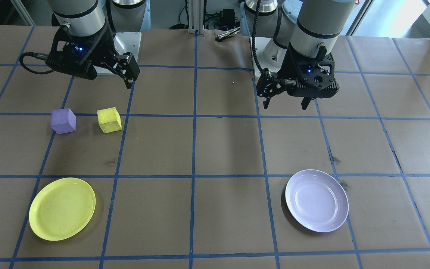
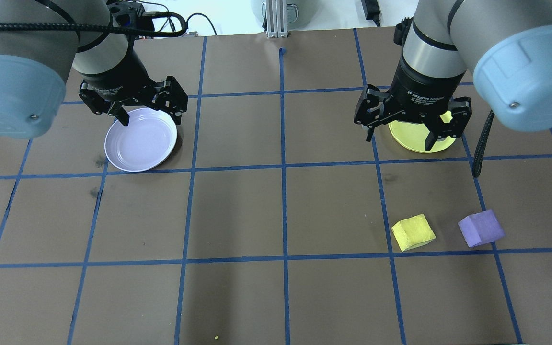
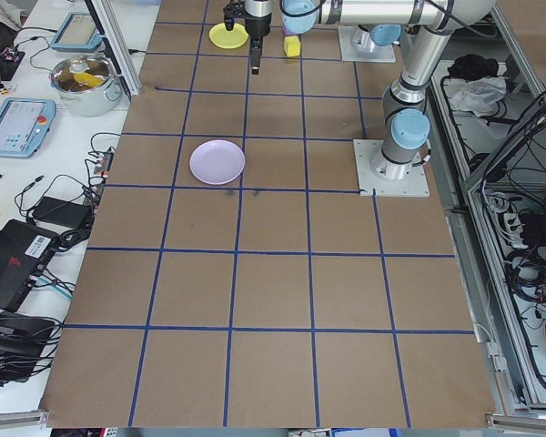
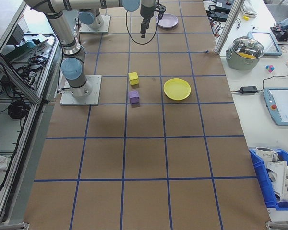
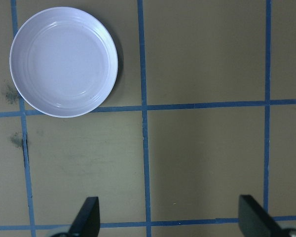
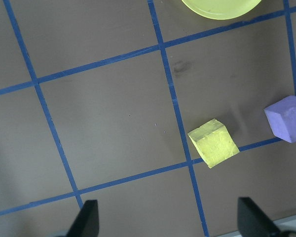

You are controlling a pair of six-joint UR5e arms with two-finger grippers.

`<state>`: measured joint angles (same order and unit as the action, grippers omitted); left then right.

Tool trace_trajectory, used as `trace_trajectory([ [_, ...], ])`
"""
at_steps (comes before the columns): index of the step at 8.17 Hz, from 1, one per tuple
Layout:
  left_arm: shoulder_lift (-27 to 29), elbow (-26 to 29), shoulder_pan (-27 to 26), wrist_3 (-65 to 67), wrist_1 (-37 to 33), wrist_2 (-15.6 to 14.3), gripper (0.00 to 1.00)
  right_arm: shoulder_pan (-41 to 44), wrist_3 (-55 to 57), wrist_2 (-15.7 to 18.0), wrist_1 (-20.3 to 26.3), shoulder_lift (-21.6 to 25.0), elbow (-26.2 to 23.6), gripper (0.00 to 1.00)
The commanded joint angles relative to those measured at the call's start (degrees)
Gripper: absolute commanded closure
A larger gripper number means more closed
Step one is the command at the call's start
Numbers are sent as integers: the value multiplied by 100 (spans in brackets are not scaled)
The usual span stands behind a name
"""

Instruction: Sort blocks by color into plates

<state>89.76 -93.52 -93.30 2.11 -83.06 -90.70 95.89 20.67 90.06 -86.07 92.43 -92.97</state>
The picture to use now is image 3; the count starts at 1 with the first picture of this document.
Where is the black box with white label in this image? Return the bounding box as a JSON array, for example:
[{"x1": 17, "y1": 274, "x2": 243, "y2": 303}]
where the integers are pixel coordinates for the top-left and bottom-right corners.
[{"x1": 0, "y1": 218, "x2": 59, "y2": 314}]

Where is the black cloth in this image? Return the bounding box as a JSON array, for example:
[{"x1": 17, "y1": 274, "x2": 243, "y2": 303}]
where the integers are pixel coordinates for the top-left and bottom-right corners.
[{"x1": 448, "y1": 53, "x2": 501, "y2": 79}]

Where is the purple round plate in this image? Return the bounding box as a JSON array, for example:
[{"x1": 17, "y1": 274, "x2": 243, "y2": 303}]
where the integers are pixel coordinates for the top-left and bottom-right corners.
[{"x1": 188, "y1": 138, "x2": 247, "y2": 187}]

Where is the aluminium corner bar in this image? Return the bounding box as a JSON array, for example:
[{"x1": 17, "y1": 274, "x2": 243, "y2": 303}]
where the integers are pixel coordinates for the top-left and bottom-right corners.
[
  {"x1": 483, "y1": 411, "x2": 546, "y2": 430},
  {"x1": 0, "y1": 408, "x2": 52, "y2": 430}
]

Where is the white power strip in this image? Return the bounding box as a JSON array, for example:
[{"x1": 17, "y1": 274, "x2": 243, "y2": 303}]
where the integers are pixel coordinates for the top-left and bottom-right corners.
[{"x1": 500, "y1": 211, "x2": 527, "y2": 249}]

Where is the glass pot lid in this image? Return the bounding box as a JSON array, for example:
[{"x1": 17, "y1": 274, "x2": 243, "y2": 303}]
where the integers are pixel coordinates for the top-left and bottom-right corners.
[{"x1": 49, "y1": 54, "x2": 116, "y2": 92}]

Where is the black usb hub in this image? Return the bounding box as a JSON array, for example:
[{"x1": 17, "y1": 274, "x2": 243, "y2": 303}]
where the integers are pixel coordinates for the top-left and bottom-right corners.
[{"x1": 89, "y1": 149, "x2": 116, "y2": 184}]

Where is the black power adapter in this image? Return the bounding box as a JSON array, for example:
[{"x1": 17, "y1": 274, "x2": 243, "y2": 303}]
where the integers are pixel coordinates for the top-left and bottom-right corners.
[{"x1": 30, "y1": 195, "x2": 94, "y2": 226}]

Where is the yellow round plate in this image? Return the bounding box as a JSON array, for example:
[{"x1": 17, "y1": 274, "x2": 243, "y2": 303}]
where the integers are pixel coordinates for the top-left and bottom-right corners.
[{"x1": 208, "y1": 22, "x2": 249, "y2": 50}]

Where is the aluminium profile post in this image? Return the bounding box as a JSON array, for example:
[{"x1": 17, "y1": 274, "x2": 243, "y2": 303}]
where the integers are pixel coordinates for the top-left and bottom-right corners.
[{"x1": 84, "y1": 0, "x2": 143, "y2": 96}]

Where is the blue teach pendant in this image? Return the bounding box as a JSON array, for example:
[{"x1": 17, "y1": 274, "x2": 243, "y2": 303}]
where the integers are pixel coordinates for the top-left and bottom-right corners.
[
  {"x1": 50, "y1": 12, "x2": 106, "y2": 53},
  {"x1": 0, "y1": 97, "x2": 57, "y2": 160}
]

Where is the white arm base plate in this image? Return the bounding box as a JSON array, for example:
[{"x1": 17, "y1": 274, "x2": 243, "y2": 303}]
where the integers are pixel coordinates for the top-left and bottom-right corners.
[
  {"x1": 353, "y1": 137, "x2": 432, "y2": 198},
  {"x1": 337, "y1": 25, "x2": 398, "y2": 63}
]

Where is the white crumpled cloth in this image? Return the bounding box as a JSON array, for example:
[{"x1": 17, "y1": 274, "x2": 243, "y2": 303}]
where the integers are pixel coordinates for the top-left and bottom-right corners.
[{"x1": 450, "y1": 75, "x2": 511, "y2": 120}]

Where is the stainless steel cooking pot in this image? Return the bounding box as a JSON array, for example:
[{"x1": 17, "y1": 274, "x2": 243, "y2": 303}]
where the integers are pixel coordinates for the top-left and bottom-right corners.
[{"x1": 48, "y1": 53, "x2": 123, "y2": 118}]

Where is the V-shaped metal bar frame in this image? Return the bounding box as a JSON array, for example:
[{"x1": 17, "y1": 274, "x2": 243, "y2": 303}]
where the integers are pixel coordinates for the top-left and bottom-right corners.
[{"x1": 425, "y1": 0, "x2": 546, "y2": 413}]

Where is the black electronics device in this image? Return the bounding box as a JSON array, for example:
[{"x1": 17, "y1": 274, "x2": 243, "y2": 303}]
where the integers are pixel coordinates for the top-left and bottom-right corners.
[{"x1": 0, "y1": 312, "x2": 60, "y2": 388}]

